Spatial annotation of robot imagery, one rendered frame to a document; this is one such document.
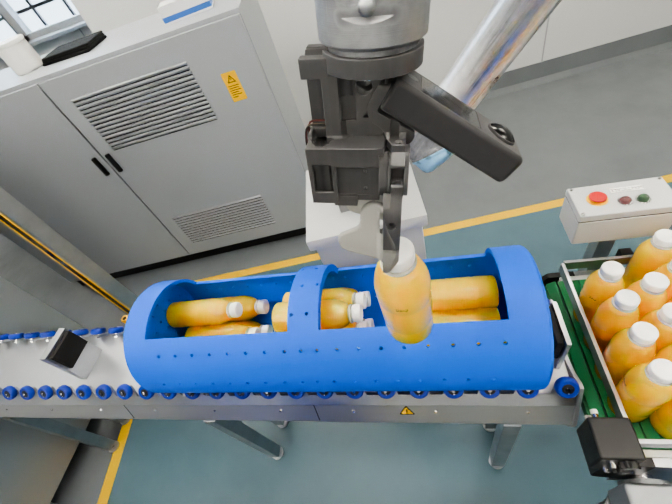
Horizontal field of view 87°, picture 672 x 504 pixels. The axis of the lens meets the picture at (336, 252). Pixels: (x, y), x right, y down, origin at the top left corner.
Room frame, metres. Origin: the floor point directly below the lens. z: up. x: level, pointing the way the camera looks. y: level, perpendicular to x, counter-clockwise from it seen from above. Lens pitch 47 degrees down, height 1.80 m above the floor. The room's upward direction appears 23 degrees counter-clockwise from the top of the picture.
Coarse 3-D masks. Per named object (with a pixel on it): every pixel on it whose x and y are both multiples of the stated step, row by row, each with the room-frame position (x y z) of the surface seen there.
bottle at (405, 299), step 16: (416, 256) 0.25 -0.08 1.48; (416, 272) 0.23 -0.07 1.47; (384, 288) 0.23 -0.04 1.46; (400, 288) 0.22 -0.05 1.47; (416, 288) 0.22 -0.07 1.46; (384, 304) 0.24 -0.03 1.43; (400, 304) 0.22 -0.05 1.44; (416, 304) 0.22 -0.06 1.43; (400, 320) 0.23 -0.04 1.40; (416, 320) 0.22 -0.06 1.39; (432, 320) 0.24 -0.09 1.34; (400, 336) 0.23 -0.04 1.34; (416, 336) 0.23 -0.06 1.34
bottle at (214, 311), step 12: (192, 300) 0.66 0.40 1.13; (204, 300) 0.64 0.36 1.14; (216, 300) 0.62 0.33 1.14; (168, 312) 0.65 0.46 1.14; (180, 312) 0.63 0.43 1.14; (192, 312) 0.62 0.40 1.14; (204, 312) 0.60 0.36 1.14; (216, 312) 0.59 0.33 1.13; (228, 312) 0.59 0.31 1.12; (180, 324) 0.62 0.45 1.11; (192, 324) 0.60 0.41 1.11; (204, 324) 0.59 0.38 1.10; (216, 324) 0.58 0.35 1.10
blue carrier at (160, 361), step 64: (512, 256) 0.35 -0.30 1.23; (128, 320) 0.58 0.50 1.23; (256, 320) 0.63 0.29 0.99; (320, 320) 0.40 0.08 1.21; (384, 320) 0.48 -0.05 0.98; (512, 320) 0.25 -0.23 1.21; (192, 384) 0.43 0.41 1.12; (256, 384) 0.38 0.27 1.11; (320, 384) 0.32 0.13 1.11; (384, 384) 0.27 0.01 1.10; (448, 384) 0.23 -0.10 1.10; (512, 384) 0.19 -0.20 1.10
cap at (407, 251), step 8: (400, 240) 0.25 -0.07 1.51; (408, 240) 0.25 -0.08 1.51; (400, 248) 0.25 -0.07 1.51; (408, 248) 0.24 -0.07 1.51; (400, 256) 0.24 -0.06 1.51; (408, 256) 0.23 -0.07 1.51; (400, 264) 0.23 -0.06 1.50; (408, 264) 0.23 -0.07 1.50; (392, 272) 0.23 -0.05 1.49; (400, 272) 0.23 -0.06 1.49
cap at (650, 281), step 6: (648, 276) 0.27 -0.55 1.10; (654, 276) 0.27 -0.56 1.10; (660, 276) 0.27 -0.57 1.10; (642, 282) 0.27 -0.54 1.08; (648, 282) 0.26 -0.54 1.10; (654, 282) 0.26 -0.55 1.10; (660, 282) 0.25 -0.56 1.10; (666, 282) 0.25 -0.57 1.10; (648, 288) 0.26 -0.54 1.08; (654, 288) 0.25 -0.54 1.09; (660, 288) 0.24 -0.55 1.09
